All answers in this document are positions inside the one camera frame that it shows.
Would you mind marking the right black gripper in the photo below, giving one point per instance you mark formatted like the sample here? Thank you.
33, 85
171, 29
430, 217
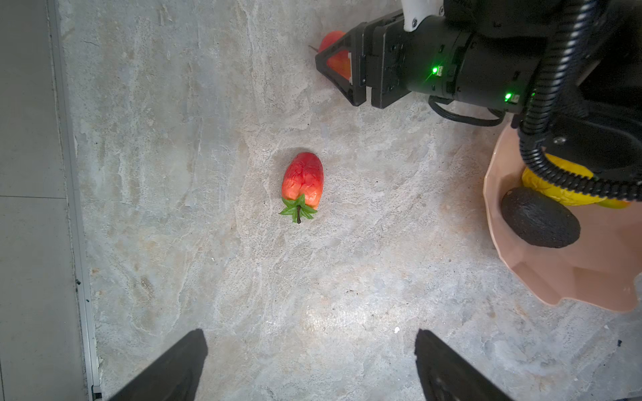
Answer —
393, 62

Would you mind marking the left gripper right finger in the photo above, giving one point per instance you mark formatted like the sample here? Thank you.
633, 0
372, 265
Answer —
445, 375

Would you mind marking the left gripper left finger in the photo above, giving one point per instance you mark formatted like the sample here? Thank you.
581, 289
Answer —
175, 375

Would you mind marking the red fake strawberry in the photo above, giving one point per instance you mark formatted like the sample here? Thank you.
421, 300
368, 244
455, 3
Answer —
302, 187

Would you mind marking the dark fake avocado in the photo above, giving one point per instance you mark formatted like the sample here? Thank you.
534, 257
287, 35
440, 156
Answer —
539, 220

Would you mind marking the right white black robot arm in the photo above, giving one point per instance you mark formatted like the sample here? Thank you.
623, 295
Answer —
568, 72

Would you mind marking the pink scalloped fruit bowl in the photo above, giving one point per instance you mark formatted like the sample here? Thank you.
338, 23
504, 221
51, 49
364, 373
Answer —
586, 253

